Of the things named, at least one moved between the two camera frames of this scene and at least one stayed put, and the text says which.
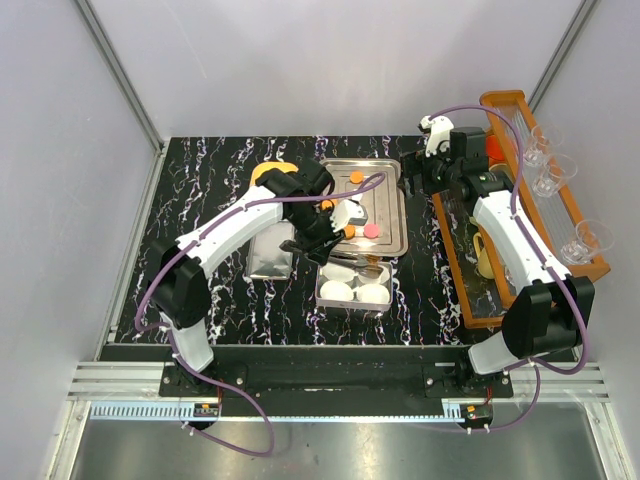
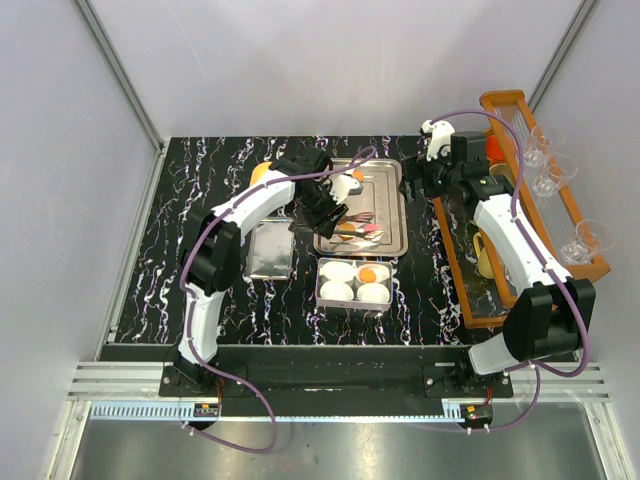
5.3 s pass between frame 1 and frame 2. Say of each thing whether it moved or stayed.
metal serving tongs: moved
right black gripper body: stayed
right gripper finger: stayed
